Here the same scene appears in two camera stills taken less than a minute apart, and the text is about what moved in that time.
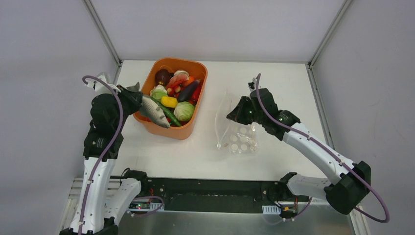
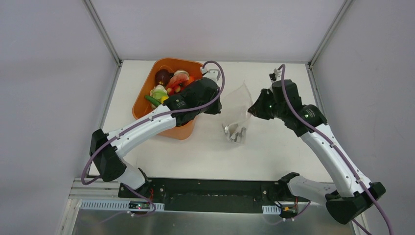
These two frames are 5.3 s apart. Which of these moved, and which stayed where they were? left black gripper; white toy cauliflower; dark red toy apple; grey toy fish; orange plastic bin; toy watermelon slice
Moved: grey toy fish; left black gripper
Stayed: white toy cauliflower; dark red toy apple; orange plastic bin; toy watermelon slice
